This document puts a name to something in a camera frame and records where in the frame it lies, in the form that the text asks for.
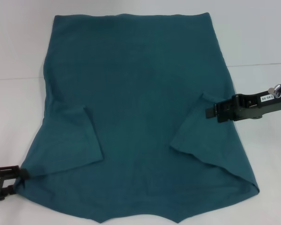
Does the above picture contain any teal blue shirt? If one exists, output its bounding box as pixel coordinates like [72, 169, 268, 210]
[14, 13, 259, 223]

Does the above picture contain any right gripper black olive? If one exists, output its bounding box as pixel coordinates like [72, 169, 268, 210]
[205, 90, 281, 130]

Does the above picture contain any right wrist cable with plug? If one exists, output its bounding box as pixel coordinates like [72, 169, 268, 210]
[268, 83, 281, 116]

